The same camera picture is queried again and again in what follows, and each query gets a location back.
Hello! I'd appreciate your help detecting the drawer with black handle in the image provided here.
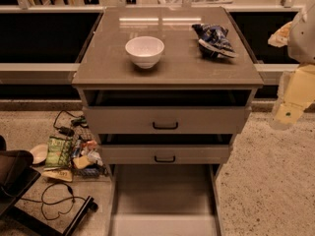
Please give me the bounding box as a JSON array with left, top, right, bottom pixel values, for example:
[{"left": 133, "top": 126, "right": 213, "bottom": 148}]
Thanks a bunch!
[
  {"left": 99, "top": 145, "right": 232, "bottom": 164},
  {"left": 83, "top": 106, "right": 251, "bottom": 135}
]

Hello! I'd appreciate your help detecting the white ceramic bowl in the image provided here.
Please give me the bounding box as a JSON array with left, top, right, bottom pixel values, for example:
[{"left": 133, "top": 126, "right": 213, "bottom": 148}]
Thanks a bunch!
[{"left": 125, "top": 36, "right": 164, "bottom": 69}]

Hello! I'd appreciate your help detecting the white plate on floor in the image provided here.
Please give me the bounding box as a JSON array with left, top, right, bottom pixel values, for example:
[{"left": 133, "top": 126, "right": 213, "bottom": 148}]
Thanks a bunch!
[{"left": 30, "top": 144, "right": 48, "bottom": 164}]

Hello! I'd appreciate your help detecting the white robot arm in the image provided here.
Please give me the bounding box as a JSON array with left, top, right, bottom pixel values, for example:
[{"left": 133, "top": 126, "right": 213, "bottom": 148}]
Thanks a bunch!
[{"left": 268, "top": 0, "right": 315, "bottom": 130}]

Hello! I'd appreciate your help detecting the yellow snack bag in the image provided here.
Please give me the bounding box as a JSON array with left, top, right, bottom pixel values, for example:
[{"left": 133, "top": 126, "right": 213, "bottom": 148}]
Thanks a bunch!
[{"left": 42, "top": 169, "right": 73, "bottom": 182}]

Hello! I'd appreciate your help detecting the black cable on floor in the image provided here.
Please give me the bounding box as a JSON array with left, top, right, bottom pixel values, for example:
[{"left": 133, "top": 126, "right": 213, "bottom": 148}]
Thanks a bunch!
[{"left": 19, "top": 181, "right": 87, "bottom": 221}]

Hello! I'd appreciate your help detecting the open bottom drawer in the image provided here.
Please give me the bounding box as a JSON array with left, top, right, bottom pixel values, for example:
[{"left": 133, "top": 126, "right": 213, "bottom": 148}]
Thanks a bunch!
[{"left": 105, "top": 164, "right": 224, "bottom": 236}]

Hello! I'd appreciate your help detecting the grey drawer cabinet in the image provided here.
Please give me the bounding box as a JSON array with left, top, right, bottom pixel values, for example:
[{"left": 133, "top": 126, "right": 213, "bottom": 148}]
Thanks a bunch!
[{"left": 71, "top": 6, "right": 265, "bottom": 169}]

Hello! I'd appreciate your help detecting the top drawer with black handle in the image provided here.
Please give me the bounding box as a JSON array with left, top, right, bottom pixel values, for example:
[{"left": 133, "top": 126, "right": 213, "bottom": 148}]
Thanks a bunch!
[{"left": 83, "top": 106, "right": 251, "bottom": 135}]

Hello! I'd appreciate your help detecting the black power adapter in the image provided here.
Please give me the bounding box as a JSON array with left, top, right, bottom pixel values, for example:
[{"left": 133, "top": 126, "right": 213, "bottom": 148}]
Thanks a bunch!
[{"left": 58, "top": 126, "right": 75, "bottom": 137}]

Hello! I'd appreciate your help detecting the middle drawer with black handle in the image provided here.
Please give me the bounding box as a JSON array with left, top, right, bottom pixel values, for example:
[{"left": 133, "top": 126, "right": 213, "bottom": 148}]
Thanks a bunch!
[{"left": 99, "top": 145, "right": 232, "bottom": 164}]

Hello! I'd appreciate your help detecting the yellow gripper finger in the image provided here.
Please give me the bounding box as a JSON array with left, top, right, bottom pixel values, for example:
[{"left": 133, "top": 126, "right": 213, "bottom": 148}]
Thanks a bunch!
[
  {"left": 268, "top": 22, "right": 291, "bottom": 47},
  {"left": 269, "top": 102, "right": 305, "bottom": 131}
]

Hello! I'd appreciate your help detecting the blue chip bag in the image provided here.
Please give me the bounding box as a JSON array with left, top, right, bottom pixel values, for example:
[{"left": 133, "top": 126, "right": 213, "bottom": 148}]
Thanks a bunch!
[{"left": 192, "top": 24, "right": 238, "bottom": 58}]

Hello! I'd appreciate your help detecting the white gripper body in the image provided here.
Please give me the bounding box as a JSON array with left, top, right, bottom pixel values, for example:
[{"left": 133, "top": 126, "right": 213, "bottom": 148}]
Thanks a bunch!
[{"left": 279, "top": 64, "right": 315, "bottom": 113}]

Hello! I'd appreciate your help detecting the wire basket of snacks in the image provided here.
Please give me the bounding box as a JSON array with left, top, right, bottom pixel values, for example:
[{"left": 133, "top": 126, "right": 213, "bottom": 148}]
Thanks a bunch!
[{"left": 71, "top": 127, "right": 107, "bottom": 178}]

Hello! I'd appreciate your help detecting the green chip bag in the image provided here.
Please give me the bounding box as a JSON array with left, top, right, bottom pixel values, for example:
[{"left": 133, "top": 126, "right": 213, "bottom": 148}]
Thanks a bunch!
[{"left": 44, "top": 136, "right": 72, "bottom": 170}]

